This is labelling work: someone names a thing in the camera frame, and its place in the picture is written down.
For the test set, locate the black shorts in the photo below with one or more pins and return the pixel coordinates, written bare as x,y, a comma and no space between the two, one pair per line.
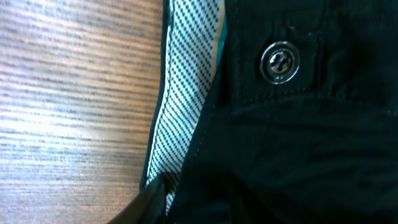
277,112

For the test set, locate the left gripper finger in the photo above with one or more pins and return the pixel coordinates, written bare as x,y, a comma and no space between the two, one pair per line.
146,208

